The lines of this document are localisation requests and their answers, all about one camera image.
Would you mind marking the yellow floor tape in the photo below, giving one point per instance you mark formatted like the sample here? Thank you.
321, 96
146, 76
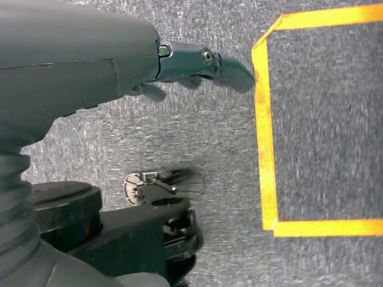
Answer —
264, 138

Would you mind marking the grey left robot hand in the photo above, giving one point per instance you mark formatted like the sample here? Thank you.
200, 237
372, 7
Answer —
60, 59

